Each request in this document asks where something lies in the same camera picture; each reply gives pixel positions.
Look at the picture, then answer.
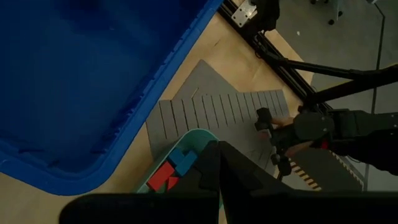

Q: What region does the teal plastic basket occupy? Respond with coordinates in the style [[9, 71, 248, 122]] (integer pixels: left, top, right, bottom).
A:
[[136, 128, 220, 194]]

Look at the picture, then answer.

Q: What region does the red rectangular block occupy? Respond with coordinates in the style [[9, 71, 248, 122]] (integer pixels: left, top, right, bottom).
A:
[[146, 161, 176, 192]]

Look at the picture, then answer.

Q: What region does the small red cube block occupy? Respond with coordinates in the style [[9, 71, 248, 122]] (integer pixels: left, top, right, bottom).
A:
[[167, 176, 181, 191]]

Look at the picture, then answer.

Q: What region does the large blue plastic bin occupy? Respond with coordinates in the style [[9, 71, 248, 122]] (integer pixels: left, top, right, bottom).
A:
[[0, 0, 225, 197]]

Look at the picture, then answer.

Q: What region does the grey metal mount bracket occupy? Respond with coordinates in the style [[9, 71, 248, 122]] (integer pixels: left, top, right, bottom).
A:
[[231, 0, 259, 29]]

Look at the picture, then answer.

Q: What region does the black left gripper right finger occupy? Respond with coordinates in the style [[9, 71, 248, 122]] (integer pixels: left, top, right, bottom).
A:
[[219, 140, 294, 193]]

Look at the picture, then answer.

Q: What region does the long grey slotted divider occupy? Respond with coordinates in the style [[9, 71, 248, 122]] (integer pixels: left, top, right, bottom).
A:
[[145, 89, 292, 177]]

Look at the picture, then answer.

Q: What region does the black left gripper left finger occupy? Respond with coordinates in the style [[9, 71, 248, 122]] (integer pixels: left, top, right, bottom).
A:
[[169, 140, 221, 193]]

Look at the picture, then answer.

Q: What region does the black cable hose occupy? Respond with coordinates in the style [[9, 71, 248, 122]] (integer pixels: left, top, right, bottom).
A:
[[264, 51, 398, 106]]

